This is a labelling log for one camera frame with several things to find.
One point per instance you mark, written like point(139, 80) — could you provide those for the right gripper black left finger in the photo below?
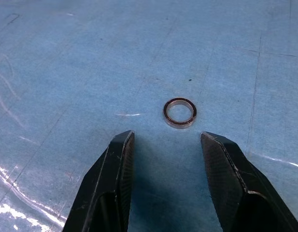
point(107, 188)

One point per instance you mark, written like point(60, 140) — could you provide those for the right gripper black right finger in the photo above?
point(226, 181)

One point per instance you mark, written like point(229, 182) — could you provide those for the blue table cover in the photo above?
point(66, 72)

